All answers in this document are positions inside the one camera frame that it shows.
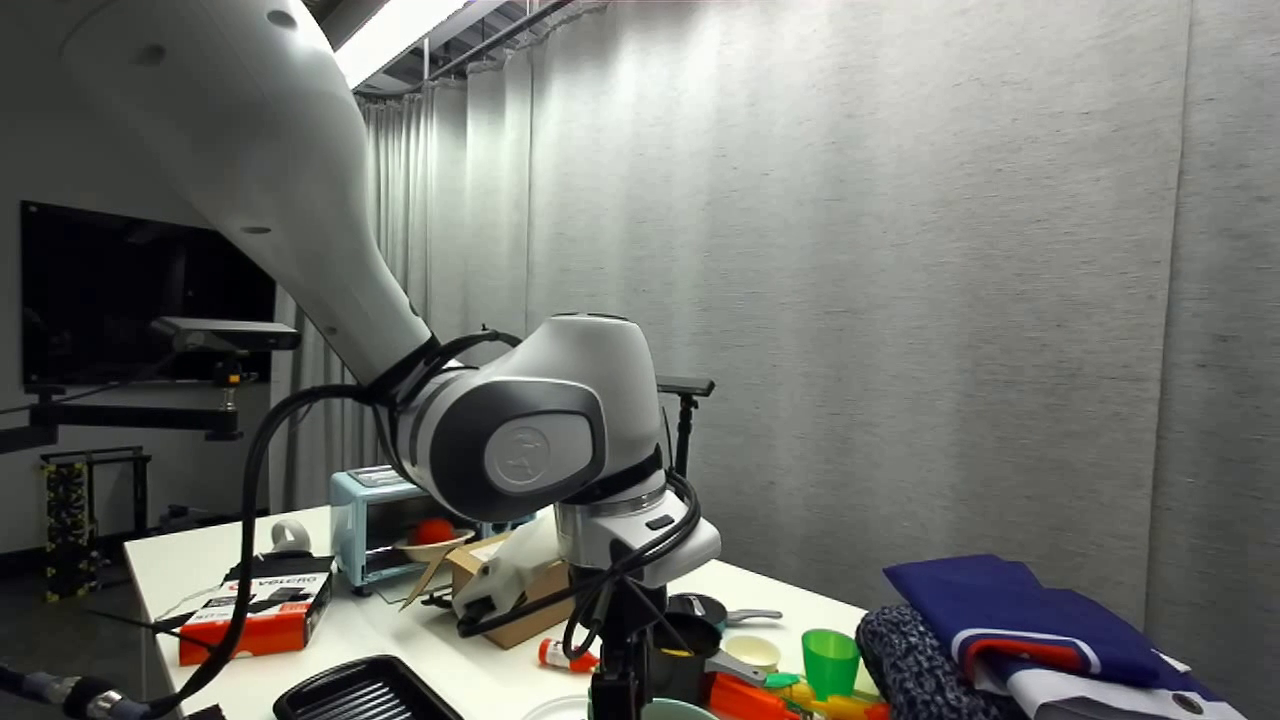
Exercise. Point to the small cream bowl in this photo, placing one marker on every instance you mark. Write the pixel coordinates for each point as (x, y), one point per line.
(750, 653)

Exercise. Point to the red flat box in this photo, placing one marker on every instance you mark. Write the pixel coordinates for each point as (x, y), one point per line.
(255, 627)

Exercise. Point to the light blue toaster oven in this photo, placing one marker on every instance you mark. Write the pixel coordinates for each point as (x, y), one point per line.
(362, 515)

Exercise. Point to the black stand behind table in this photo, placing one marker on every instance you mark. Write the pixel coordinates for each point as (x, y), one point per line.
(685, 401)

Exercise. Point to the brown cardboard box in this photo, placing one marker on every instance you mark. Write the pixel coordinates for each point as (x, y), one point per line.
(534, 605)

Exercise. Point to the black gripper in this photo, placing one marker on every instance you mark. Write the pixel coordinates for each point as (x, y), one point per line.
(624, 647)

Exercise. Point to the red item by oven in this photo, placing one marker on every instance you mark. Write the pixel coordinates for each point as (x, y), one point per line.
(428, 533)

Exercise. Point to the orange toy block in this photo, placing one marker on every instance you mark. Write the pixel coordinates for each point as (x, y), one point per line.
(744, 702)

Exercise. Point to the dark speckled cloth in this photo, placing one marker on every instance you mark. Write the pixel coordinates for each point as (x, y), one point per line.
(912, 660)

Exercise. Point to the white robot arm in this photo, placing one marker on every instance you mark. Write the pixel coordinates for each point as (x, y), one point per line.
(267, 145)

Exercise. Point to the white folded cloth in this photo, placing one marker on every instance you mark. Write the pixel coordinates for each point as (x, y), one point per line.
(1105, 702)

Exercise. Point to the black wall monitor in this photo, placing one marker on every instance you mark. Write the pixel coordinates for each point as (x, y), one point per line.
(120, 293)

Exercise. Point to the dark metal rack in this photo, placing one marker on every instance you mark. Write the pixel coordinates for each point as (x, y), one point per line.
(75, 523)

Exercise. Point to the grey tape roll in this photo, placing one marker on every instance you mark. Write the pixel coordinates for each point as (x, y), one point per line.
(288, 537)

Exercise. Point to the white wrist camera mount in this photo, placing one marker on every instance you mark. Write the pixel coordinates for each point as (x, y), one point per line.
(500, 580)

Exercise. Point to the white plate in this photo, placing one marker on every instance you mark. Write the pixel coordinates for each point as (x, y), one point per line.
(559, 704)

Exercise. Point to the pale green bowl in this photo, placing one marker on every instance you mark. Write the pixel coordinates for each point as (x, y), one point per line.
(677, 708)

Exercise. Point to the blue folded cloth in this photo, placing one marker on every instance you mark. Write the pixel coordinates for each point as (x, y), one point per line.
(1013, 605)

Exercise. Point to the green plastic cup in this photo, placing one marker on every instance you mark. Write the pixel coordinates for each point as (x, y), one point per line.
(830, 660)

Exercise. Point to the black slatted tray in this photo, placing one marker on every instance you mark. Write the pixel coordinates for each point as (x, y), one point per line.
(362, 692)

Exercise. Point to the camera on black boom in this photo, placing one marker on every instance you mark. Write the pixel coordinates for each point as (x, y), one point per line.
(223, 328)

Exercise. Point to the yellow toy pieces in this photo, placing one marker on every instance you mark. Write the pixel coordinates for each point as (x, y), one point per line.
(832, 704)

